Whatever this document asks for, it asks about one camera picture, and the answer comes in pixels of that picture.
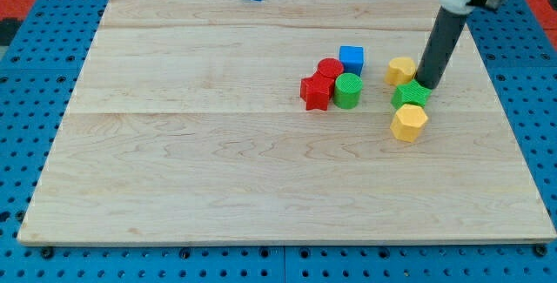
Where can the light wooden board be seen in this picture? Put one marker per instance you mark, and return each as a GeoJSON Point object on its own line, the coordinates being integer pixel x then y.
{"type": "Point", "coordinates": [186, 128]}

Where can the yellow heart block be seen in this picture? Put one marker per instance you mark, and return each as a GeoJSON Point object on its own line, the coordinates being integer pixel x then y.
{"type": "Point", "coordinates": [400, 70]}

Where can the red star block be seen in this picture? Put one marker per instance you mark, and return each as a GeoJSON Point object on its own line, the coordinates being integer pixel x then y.
{"type": "Point", "coordinates": [316, 91]}

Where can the green star block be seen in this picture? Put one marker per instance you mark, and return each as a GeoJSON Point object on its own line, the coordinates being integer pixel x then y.
{"type": "Point", "coordinates": [410, 93]}

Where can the green cylinder block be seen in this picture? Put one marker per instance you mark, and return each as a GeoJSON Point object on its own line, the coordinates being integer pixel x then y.
{"type": "Point", "coordinates": [347, 89]}

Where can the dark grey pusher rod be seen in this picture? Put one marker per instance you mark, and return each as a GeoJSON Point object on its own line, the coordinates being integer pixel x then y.
{"type": "Point", "coordinates": [439, 48]}

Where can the blue cube block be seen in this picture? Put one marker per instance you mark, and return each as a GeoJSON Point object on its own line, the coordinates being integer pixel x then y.
{"type": "Point", "coordinates": [352, 58]}

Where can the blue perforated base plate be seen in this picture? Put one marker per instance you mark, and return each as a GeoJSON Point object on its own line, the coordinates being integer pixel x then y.
{"type": "Point", "coordinates": [43, 45]}

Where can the red cylinder block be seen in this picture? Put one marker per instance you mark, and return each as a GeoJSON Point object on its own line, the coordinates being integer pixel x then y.
{"type": "Point", "coordinates": [330, 68]}

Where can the yellow hexagon block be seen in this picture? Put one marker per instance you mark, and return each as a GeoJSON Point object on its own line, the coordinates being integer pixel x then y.
{"type": "Point", "coordinates": [408, 122]}

